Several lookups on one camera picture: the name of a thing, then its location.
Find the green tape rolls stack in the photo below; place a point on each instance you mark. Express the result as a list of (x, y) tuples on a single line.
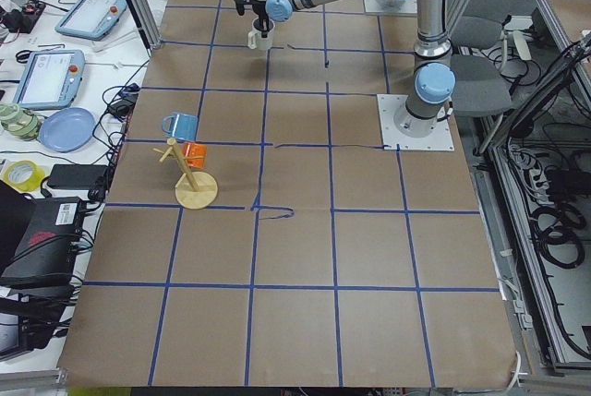
[(20, 122)]

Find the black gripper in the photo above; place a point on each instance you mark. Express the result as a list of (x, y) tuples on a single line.
[(261, 11)]

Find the grey office chair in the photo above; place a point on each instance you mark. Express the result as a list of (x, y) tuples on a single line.
[(479, 90)]

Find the yellow tape roll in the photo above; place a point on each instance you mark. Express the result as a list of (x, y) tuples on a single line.
[(24, 176)]

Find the orange mug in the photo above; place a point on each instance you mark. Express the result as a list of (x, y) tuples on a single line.
[(195, 154)]

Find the wooden mug tree stand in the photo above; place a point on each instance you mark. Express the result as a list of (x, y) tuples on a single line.
[(195, 189)]

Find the far teach pendant tablet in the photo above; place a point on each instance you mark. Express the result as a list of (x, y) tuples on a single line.
[(91, 19)]

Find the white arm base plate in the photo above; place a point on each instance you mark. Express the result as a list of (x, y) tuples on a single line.
[(401, 131)]

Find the white mug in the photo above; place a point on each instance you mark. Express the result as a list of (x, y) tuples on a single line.
[(258, 38)]

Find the black computer box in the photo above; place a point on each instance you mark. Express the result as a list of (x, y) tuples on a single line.
[(37, 238)]

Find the blue plate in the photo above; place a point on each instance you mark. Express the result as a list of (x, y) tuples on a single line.
[(66, 130)]

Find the teach pendant tablet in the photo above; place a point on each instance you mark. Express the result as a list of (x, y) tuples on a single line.
[(91, 19), (50, 80)]

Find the black power adapter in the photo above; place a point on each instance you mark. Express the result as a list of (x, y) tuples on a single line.
[(75, 176)]

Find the blue mug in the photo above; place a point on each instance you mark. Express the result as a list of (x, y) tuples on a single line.
[(181, 126)]

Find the near teach pendant tablet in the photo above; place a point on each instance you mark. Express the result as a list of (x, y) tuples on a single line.
[(50, 80)]

